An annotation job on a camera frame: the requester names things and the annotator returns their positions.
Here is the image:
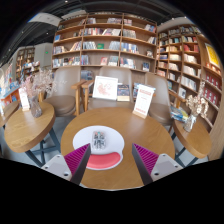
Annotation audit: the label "tall wooden bookshelf with books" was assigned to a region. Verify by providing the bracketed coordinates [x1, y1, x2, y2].
[156, 24, 224, 158]

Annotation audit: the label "blue books on chair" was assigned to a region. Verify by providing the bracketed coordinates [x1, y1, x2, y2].
[133, 82, 143, 99]

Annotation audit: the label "white mouse pad red rest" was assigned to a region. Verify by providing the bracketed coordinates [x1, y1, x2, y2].
[72, 124, 125, 171]

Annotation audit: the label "white framed red print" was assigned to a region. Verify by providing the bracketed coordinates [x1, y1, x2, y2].
[92, 75, 120, 101]

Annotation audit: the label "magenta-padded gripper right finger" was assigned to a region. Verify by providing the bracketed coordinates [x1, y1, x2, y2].
[131, 143, 184, 186]

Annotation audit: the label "white sign on wooden stand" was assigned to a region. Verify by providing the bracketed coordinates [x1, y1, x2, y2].
[132, 83, 156, 120]

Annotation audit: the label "dark cover book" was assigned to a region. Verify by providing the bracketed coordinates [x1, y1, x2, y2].
[117, 83, 131, 102]

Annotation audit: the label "stack of books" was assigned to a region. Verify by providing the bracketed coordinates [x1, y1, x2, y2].
[170, 105, 189, 123]

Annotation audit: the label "brown upholstered wooden armchair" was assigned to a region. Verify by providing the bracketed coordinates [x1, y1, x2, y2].
[81, 65, 136, 111]
[42, 65, 87, 118]
[144, 71, 178, 126]

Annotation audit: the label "small distant wooden bookshelf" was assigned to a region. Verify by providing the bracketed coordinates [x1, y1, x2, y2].
[14, 46, 36, 73]

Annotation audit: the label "glass vase with pink flowers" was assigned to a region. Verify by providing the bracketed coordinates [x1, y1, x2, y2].
[21, 68, 56, 119]

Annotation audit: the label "white hanging ceiling panel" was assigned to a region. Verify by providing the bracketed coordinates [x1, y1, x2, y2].
[28, 12, 63, 27]

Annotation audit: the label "wide wooden bookshelf with books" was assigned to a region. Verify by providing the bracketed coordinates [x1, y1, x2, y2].
[51, 12, 158, 79]

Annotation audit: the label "yellow poster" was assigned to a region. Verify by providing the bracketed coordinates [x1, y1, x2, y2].
[204, 43, 221, 69]

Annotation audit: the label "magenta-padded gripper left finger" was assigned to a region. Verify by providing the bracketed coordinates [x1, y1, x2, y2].
[41, 143, 92, 186]

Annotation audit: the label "transparent computer mouse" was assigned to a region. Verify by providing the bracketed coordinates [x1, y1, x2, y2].
[92, 130, 107, 151]

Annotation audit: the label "small white table card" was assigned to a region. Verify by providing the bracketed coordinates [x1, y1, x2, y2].
[18, 87, 31, 112]

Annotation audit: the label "round wooden side table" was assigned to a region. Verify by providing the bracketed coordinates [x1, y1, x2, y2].
[3, 101, 61, 167]
[172, 118, 213, 168]

